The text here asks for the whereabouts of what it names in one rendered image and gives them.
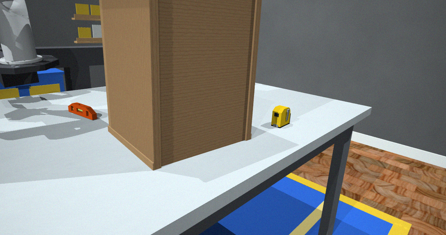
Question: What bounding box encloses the yellow tape measure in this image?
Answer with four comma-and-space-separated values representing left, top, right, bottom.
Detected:
271, 105, 291, 128

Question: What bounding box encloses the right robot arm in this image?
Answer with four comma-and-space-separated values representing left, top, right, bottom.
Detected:
0, 0, 43, 65

